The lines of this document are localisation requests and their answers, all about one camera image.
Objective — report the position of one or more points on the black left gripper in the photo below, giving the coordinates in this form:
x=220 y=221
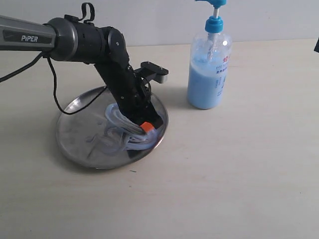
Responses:
x=134 y=101

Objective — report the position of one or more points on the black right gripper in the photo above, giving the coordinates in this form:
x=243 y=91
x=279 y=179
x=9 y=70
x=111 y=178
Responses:
x=316 y=48

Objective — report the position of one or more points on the blue pump lotion bottle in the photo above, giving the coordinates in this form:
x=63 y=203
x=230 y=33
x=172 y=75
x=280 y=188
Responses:
x=209 y=58

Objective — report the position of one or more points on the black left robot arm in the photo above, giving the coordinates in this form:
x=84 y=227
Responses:
x=69 y=40

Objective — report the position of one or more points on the blue soap smear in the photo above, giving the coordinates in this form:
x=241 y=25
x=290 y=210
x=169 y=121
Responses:
x=120 y=134

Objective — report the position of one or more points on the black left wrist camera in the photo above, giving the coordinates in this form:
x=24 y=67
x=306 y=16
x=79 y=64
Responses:
x=150 y=71

